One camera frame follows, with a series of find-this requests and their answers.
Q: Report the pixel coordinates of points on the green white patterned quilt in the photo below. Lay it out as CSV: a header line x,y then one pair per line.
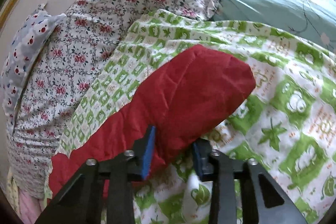
x,y
287,123

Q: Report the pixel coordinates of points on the pink blanket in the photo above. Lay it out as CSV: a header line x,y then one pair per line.
x,y
30,208

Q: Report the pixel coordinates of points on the red floral white quilt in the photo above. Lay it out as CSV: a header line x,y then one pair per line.
x,y
72,57

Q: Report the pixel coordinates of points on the grey bear print pillow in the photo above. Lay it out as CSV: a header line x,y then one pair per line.
x,y
25,48

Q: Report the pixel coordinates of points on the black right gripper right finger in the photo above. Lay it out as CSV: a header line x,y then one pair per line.
x,y
242,184

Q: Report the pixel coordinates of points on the yellow floral folded cloth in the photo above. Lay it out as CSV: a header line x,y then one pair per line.
x,y
12,192

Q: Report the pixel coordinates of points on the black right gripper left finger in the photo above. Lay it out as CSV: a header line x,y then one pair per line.
x,y
103,184

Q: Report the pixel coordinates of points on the red quilted jacket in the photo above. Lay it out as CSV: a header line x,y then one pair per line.
x,y
183,99

